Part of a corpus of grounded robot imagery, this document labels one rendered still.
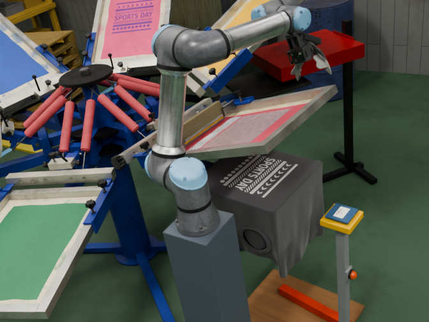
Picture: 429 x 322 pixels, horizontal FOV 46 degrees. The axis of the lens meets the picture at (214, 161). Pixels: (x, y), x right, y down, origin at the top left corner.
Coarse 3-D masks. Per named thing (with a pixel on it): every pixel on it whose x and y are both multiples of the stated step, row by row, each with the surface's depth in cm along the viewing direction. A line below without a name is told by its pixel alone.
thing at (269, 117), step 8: (304, 104) 227; (256, 112) 248; (264, 112) 241; (272, 112) 236; (280, 112) 230; (288, 112) 225; (224, 120) 259; (240, 120) 246; (248, 120) 240; (256, 120) 235; (264, 120) 229; (272, 120) 224; (280, 120) 219; (232, 128) 238; (240, 128) 233
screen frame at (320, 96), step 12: (276, 96) 246; (288, 96) 238; (300, 96) 234; (312, 96) 230; (324, 96) 217; (240, 108) 261; (252, 108) 256; (312, 108) 210; (288, 120) 203; (300, 120) 203; (276, 132) 194; (288, 132) 197; (240, 144) 199; (252, 144) 193; (264, 144) 187; (276, 144) 192; (192, 156) 216; (204, 156) 211; (216, 156) 206; (228, 156) 202; (240, 156) 198
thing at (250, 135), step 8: (248, 128) 227; (256, 128) 223; (264, 128) 218; (272, 128) 213; (200, 136) 249; (216, 136) 237; (224, 136) 232; (232, 136) 226; (240, 136) 222; (248, 136) 217; (256, 136) 212; (264, 136) 208; (192, 144) 241; (208, 144) 230; (216, 144) 225; (224, 144) 220; (232, 144) 215
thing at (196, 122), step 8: (216, 104) 255; (200, 112) 248; (208, 112) 251; (216, 112) 255; (192, 120) 243; (200, 120) 247; (208, 120) 250; (184, 128) 239; (192, 128) 243; (184, 136) 239
